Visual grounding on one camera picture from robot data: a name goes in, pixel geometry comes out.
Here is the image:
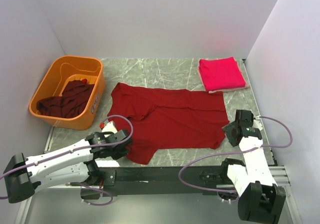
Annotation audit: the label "dark red t-shirt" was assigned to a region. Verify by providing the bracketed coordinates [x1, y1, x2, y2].
[108, 83, 229, 165]

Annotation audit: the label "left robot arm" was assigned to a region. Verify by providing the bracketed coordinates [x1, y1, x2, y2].
[0, 129, 133, 204]

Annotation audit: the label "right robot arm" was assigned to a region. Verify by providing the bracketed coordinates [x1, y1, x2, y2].
[219, 110, 286, 224]

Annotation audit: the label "black base crossbar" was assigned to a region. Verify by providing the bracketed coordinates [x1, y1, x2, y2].
[100, 165, 233, 196]

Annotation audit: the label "folded hot pink t-shirt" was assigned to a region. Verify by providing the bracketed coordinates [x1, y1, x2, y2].
[198, 56, 246, 92]

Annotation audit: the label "maroon t-shirt in bin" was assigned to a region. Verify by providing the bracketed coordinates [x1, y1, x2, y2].
[36, 80, 95, 118]

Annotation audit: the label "orange plastic bin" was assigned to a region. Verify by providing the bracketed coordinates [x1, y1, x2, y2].
[29, 56, 106, 130]

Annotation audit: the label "aluminium extrusion rail frame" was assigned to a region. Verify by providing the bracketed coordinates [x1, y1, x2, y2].
[13, 126, 303, 224]

